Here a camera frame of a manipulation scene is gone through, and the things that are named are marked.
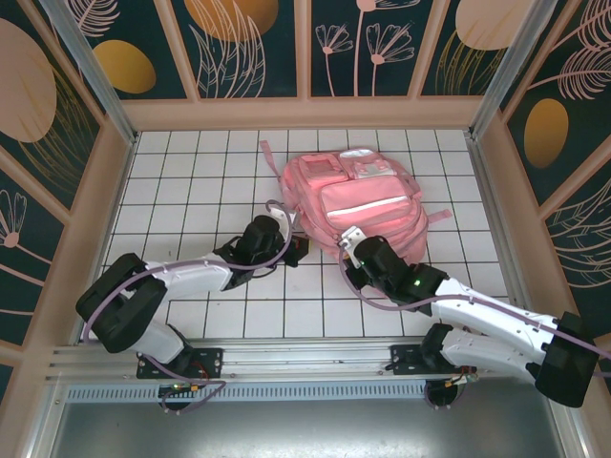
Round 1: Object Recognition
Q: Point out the pink backpack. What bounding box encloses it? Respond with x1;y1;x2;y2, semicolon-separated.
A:
260;139;453;264

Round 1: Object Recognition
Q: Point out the grey metal sheet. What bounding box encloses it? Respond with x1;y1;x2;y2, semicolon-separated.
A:
47;399;591;458

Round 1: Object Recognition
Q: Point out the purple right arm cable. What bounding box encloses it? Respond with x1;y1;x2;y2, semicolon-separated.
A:
337;240;611;411

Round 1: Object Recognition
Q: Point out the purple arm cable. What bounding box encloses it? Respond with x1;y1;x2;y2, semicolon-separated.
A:
80;198;301;415
337;240;611;411

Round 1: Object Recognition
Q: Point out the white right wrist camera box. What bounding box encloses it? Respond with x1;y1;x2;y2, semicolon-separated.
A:
337;227;368;255

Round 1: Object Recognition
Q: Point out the aluminium rail frame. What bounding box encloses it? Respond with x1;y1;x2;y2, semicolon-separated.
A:
45;336;570;383

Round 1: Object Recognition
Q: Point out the aluminium side rail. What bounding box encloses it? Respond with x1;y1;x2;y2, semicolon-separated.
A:
465;135;540;339

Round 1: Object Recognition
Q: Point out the slotted grey cable duct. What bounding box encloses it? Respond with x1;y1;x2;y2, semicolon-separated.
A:
64;385;549;403

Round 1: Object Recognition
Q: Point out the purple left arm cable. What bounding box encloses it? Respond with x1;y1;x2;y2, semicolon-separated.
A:
80;198;301;415

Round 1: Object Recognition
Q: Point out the aluminium corner post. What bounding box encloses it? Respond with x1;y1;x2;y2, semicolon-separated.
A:
37;0;140;147
466;0;560;140

